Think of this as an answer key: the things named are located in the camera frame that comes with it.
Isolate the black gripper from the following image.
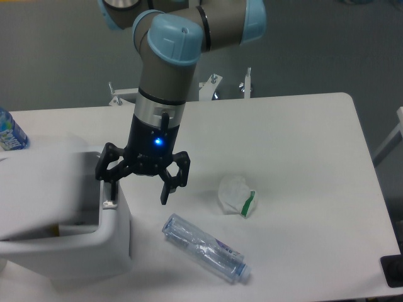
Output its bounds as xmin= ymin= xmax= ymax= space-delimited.
xmin=95 ymin=113 xmax=191 ymax=205

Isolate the white plastic trash can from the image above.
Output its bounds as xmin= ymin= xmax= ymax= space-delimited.
xmin=1 ymin=136 xmax=132 ymax=280

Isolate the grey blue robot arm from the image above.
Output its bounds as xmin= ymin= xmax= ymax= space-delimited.
xmin=95 ymin=0 xmax=267 ymax=204

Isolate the crumpled white tissue packet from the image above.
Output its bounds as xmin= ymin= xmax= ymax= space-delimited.
xmin=218 ymin=175 xmax=259 ymax=219

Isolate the empty clear plastic bottle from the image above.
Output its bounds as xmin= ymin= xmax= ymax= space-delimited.
xmin=162 ymin=214 xmax=251 ymax=284

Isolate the blue labelled water bottle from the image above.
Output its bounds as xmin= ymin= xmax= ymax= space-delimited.
xmin=1 ymin=108 xmax=30 ymax=151

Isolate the black clamp at table edge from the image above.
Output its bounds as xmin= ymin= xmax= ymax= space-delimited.
xmin=380 ymin=254 xmax=402 ymax=288

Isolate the white metal base frame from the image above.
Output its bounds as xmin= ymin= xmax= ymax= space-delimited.
xmin=108 ymin=67 xmax=253 ymax=106

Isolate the white frame at right edge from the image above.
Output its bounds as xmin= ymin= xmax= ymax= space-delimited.
xmin=372 ymin=106 xmax=402 ymax=167

